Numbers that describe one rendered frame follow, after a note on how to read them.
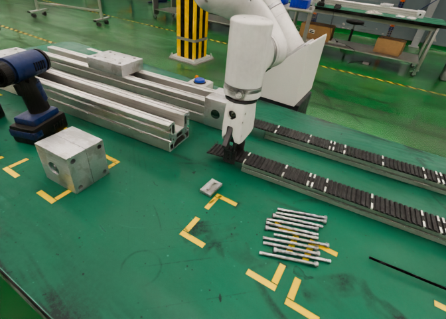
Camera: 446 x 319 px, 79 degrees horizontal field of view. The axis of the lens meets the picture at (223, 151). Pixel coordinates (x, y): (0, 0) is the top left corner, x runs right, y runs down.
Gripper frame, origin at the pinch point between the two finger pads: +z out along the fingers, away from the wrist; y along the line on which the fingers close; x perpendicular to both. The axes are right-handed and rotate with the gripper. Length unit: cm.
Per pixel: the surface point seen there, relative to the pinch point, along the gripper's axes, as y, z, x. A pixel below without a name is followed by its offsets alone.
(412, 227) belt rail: -1.3, 2.9, -42.6
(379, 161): 17.9, 0.5, -35.5
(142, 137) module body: -5.0, 2.3, 25.8
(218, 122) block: 14.0, 1.6, 11.4
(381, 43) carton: 484, 45, -61
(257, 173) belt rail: -1.9, 2.8, -7.7
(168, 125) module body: -4.8, -4.4, 16.8
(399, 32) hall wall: 755, 58, -108
